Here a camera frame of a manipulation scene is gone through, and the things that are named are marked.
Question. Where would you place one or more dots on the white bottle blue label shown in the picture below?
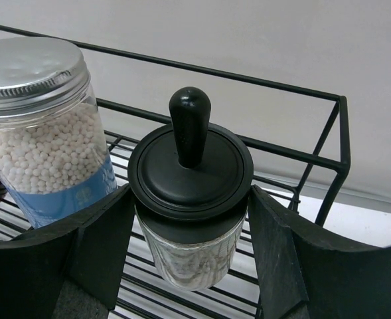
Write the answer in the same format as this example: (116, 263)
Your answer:
(54, 157)

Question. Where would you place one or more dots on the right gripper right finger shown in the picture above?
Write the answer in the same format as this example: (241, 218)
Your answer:
(306, 271)

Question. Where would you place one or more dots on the black cap pellet bottle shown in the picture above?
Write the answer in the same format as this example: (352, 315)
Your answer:
(191, 181)

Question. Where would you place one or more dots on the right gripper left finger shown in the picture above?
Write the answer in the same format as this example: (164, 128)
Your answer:
(70, 268)

